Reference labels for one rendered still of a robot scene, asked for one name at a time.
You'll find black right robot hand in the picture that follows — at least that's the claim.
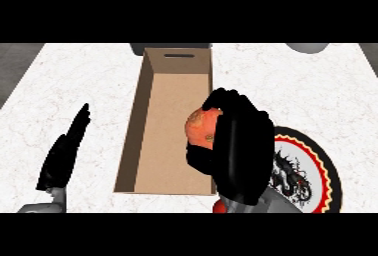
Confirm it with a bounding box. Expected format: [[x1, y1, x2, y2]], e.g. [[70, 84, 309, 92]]
[[184, 87, 275, 206]]

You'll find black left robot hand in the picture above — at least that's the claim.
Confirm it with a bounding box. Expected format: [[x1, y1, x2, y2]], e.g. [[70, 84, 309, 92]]
[[35, 102, 92, 192]]

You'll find brown cardboard box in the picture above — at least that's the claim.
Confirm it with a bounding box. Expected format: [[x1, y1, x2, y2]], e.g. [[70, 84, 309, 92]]
[[111, 47, 218, 196]]

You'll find round plate with dragon print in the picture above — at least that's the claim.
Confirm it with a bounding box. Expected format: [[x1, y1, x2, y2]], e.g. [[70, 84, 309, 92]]
[[210, 125, 343, 214]]

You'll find pale grey round object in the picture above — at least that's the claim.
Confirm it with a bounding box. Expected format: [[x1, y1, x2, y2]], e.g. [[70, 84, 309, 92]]
[[283, 42, 330, 55]]

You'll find orange squash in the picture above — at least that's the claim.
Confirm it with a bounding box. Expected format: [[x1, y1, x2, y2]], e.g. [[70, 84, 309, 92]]
[[182, 106, 224, 151]]

